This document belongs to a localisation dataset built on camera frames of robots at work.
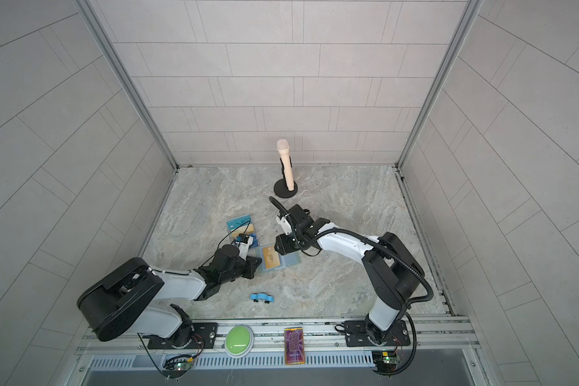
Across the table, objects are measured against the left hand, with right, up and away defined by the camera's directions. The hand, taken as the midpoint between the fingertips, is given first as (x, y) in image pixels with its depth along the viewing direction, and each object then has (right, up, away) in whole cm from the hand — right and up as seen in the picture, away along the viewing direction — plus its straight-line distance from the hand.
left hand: (268, 260), depth 88 cm
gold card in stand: (-10, +11, +5) cm, 15 cm away
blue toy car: (-1, -8, -12) cm, 14 cm away
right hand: (+4, +5, -3) cm, 7 cm away
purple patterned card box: (+10, -18, -19) cm, 29 cm away
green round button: (-6, -17, -19) cm, 26 cm away
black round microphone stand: (+3, +27, +19) cm, 33 cm away
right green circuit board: (+36, -23, -20) cm, 47 cm away
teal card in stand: (-12, +14, +2) cm, 18 cm away
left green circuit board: (-22, -22, -22) cm, 38 cm away
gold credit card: (+1, +1, -1) cm, 2 cm away
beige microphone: (+6, +41, -1) cm, 42 cm away
